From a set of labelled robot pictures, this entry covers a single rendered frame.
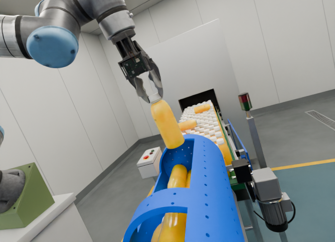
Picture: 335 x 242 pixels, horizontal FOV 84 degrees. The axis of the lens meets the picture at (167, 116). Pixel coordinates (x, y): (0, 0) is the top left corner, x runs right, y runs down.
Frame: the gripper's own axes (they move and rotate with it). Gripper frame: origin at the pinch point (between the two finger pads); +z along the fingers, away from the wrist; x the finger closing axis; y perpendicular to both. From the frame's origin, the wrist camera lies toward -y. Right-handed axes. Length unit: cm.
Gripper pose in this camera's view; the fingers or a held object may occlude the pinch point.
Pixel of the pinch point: (154, 96)
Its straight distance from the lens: 61.0
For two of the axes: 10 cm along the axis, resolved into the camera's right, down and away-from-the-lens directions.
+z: 4.2, 8.6, 3.1
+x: 9.1, -3.7, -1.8
